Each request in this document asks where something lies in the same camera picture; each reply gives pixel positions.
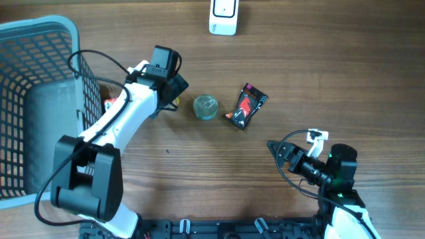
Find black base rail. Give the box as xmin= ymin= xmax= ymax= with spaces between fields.
xmin=78 ymin=217 xmax=376 ymax=239

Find black red snack packet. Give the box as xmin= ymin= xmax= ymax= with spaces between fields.
xmin=223 ymin=83 xmax=268 ymax=130

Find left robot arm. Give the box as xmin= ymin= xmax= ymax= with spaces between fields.
xmin=42 ymin=45 xmax=189 ymax=238

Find yellow capped bottle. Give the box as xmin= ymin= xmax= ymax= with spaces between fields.
xmin=173 ymin=97 xmax=180 ymax=106

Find white barcode scanner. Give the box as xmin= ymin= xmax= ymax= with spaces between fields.
xmin=209 ymin=0 xmax=239 ymax=36

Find right camera cable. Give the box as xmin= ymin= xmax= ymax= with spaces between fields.
xmin=274 ymin=129 xmax=379 ymax=239

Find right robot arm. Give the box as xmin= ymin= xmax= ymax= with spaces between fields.
xmin=267 ymin=139 xmax=380 ymax=238

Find small red carton box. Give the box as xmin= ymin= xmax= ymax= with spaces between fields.
xmin=104 ymin=98 xmax=117 ymax=111

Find silver tin can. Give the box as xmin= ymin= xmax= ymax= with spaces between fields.
xmin=193 ymin=94 xmax=218 ymax=120

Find grey plastic mesh basket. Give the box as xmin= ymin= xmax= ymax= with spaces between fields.
xmin=1 ymin=15 xmax=102 ymax=209

